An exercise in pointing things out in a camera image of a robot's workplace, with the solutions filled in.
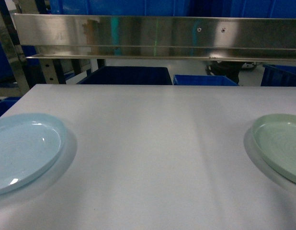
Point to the dark blue bin behind table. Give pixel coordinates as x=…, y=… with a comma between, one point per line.
x=111, y=75

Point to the blue bin behind table right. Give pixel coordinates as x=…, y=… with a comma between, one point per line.
x=203, y=80

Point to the large blue bin on shelf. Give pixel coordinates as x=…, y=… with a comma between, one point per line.
x=121, y=7

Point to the light blue plate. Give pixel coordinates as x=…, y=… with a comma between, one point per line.
x=29, y=145

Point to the light green plate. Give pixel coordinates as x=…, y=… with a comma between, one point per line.
x=274, y=136

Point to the stainless steel shelf rail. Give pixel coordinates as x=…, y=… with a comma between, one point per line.
x=202, y=38

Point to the stainless steel rack frame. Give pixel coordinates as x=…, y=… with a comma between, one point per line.
x=15, y=56

